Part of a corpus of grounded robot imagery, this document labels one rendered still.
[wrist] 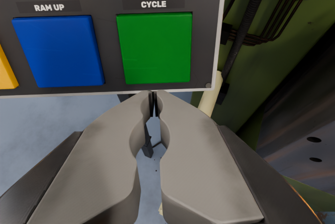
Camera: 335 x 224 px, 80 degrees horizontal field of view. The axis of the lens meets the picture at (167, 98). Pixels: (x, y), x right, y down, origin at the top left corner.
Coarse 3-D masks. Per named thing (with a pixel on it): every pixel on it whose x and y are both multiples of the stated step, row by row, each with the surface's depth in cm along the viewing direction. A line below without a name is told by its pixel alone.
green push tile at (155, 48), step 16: (128, 16) 19; (144, 16) 19; (160, 16) 19; (176, 16) 19; (128, 32) 20; (144, 32) 20; (160, 32) 20; (176, 32) 20; (128, 48) 21; (144, 48) 21; (160, 48) 21; (176, 48) 21; (128, 64) 22; (144, 64) 22; (160, 64) 22; (176, 64) 22; (128, 80) 23; (144, 80) 23; (160, 80) 23; (176, 80) 23
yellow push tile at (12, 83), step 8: (0, 48) 21; (0, 56) 21; (0, 64) 21; (8, 64) 22; (0, 72) 22; (8, 72) 22; (0, 80) 22; (8, 80) 22; (16, 80) 23; (0, 88) 23; (8, 88) 23
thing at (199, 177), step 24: (168, 96) 11; (168, 120) 9; (192, 120) 9; (168, 144) 9; (192, 144) 8; (216, 144) 8; (168, 168) 7; (192, 168) 7; (216, 168) 7; (168, 192) 6; (192, 192) 6; (216, 192) 6; (240, 192) 6; (168, 216) 6; (192, 216) 6; (216, 216) 5; (240, 216) 5
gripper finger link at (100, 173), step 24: (144, 96) 11; (96, 120) 9; (120, 120) 9; (144, 120) 11; (96, 144) 8; (120, 144) 8; (72, 168) 7; (96, 168) 7; (120, 168) 7; (48, 192) 6; (72, 192) 6; (96, 192) 6; (120, 192) 6; (48, 216) 5; (72, 216) 5; (96, 216) 5; (120, 216) 6
